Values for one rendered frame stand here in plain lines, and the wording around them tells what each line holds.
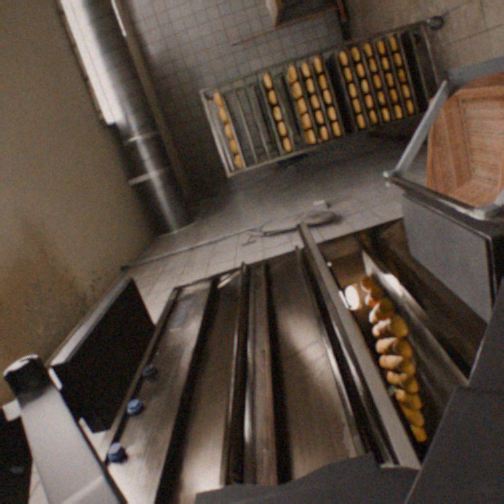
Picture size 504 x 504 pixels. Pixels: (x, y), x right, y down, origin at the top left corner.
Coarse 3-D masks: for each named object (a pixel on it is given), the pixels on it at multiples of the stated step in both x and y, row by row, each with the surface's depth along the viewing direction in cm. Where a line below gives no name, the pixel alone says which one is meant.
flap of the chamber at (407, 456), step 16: (304, 224) 166; (320, 256) 126; (336, 288) 101; (336, 304) 94; (352, 320) 85; (352, 336) 80; (368, 352) 73; (368, 368) 69; (368, 384) 65; (384, 384) 72; (384, 400) 60; (384, 416) 57; (400, 416) 74; (400, 432) 53; (400, 448) 51; (400, 464) 49; (416, 464) 47
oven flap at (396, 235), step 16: (400, 224) 168; (384, 240) 167; (400, 240) 157; (400, 256) 147; (416, 272) 131; (432, 288) 119; (448, 288) 113; (448, 304) 108; (464, 304) 103; (464, 320) 99; (480, 320) 95; (480, 336) 91
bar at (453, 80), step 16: (480, 64) 93; (496, 64) 93; (448, 80) 94; (464, 80) 94; (448, 96) 97; (432, 112) 98; (416, 144) 101; (400, 160) 104; (384, 176) 106; (400, 176) 104; (432, 192) 77; (464, 208) 64; (480, 208) 59; (496, 208) 57
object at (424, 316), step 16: (368, 240) 165; (368, 256) 163; (384, 256) 145; (384, 272) 140; (400, 272) 129; (400, 288) 123; (416, 288) 116; (416, 304) 109; (432, 304) 106; (432, 320) 99; (448, 320) 97; (448, 336) 91; (448, 352) 91; (464, 352) 84; (464, 368) 83
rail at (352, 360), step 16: (304, 240) 148; (320, 272) 116; (320, 288) 106; (336, 320) 88; (352, 352) 75; (352, 368) 71; (368, 400) 62; (368, 416) 59; (384, 432) 55; (384, 448) 52
